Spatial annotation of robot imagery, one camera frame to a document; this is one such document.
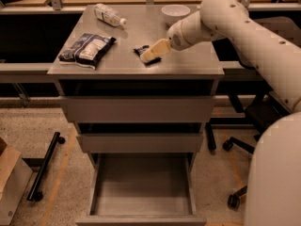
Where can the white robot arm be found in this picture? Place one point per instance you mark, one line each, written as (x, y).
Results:
(226, 18)

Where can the black office chair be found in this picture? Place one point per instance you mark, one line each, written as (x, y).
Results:
(250, 116)

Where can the cardboard box on cart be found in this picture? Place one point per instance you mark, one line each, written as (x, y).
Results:
(14, 177)

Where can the grey top drawer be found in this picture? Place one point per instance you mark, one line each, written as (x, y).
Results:
(137, 109)

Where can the blue white chip bag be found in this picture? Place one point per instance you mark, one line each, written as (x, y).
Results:
(87, 51)

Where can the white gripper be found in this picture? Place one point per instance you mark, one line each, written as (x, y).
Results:
(174, 39)

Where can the grey drawer cabinet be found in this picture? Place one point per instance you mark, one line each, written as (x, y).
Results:
(120, 73)

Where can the dark blue rxbar wrapper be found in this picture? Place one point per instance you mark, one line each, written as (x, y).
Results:
(140, 50)

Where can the white ceramic bowl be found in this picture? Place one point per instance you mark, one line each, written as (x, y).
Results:
(173, 13)

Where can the grey middle drawer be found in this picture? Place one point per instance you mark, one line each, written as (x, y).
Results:
(140, 143)

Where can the black wheeled bar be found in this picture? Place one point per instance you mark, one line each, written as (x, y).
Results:
(42, 164)

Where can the clear plastic water bottle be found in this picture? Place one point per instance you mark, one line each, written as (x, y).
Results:
(109, 15)

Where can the grey open bottom drawer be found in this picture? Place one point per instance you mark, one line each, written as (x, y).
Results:
(142, 189)

